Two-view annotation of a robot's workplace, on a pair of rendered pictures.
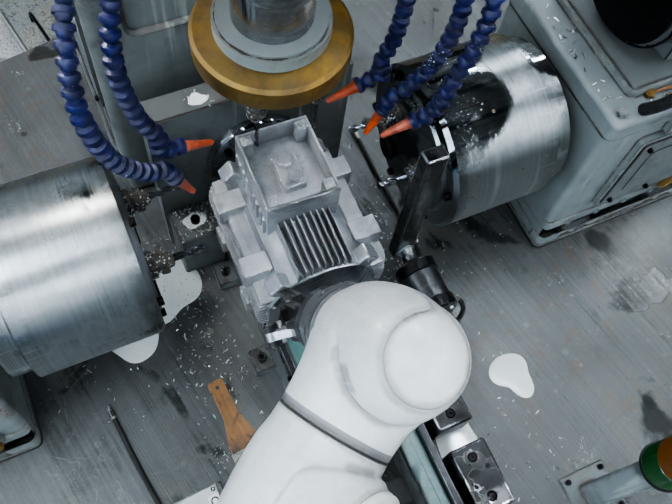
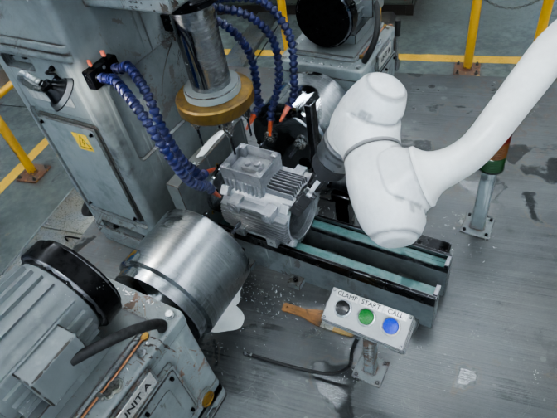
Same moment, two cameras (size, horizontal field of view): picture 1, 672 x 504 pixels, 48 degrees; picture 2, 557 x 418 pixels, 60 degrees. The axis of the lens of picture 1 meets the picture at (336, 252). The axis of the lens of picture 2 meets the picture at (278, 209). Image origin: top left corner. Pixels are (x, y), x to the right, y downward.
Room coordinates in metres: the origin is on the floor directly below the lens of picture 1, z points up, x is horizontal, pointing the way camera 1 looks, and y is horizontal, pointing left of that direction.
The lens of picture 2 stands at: (-0.39, 0.33, 1.91)
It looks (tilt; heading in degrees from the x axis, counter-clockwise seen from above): 45 degrees down; 342
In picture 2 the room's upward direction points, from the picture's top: 12 degrees counter-clockwise
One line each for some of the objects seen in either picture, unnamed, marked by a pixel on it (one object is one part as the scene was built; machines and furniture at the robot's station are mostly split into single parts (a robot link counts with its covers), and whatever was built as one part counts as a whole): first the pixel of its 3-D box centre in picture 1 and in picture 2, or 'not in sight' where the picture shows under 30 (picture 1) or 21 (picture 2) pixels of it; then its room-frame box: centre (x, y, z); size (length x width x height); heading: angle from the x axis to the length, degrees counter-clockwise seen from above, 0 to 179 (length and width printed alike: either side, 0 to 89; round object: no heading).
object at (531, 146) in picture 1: (482, 124); (307, 117); (0.72, -0.18, 1.04); 0.41 x 0.25 x 0.25; 125
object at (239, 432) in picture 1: (242, 439); (318, 318); (0.24, 0.08, 0.80); 0.21 x 0.05 x 0.01; 39
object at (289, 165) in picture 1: (286, 176); (252, 170); (0.52, 0.08, 1.11); 0.12 x 0.11 x 0.07; 33
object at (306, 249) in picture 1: (294, 233); (271, 200); (0.49, 0.06, 1.01); 0.20 x 0.19 x 0.19; 33
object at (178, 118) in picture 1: (241, 134); (210, 191); (0.66, 0.18, 0.97); 0.30 x 0.11 x 0.34; 125
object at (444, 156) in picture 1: (416, 208); (314, 143); (0.51, -0.09, 1.12); 0.04 x 0.03 x 0.26; 35
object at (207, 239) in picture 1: (197, 235); not in sight; (0.53, 0.22, 0.86); 0.07 x 0.06 x 0.12; 125
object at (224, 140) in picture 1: (256, 151); (225, 187); (0.61, 0.15, 1.01); 0.15 x 0.02 x 0.15; 125
